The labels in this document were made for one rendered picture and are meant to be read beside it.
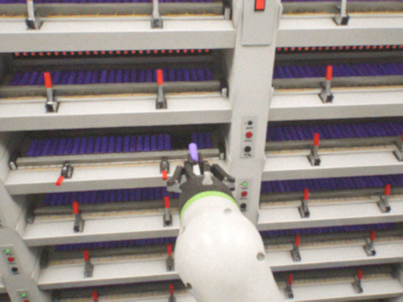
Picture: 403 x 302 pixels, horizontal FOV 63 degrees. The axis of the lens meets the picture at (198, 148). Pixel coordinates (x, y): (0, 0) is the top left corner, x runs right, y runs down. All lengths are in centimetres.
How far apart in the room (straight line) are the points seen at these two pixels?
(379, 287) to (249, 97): 97
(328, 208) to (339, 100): 38
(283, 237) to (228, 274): 87
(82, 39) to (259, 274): 62
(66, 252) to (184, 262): 87
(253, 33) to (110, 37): 32
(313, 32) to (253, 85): 18
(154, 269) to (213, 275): 80
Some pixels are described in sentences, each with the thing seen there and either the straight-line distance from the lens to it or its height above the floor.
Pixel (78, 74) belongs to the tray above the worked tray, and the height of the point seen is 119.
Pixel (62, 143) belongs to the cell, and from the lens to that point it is 103.
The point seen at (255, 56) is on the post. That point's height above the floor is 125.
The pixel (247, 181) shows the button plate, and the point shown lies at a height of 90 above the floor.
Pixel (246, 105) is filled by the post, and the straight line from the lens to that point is 85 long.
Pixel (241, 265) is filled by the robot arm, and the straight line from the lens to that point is 38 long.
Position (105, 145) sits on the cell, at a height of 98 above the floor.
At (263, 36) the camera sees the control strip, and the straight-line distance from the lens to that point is 81.
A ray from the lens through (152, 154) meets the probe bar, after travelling 94.
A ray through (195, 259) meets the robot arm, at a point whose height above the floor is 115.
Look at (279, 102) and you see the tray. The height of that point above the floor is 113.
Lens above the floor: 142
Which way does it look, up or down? 28 degrees down
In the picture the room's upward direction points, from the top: straight up
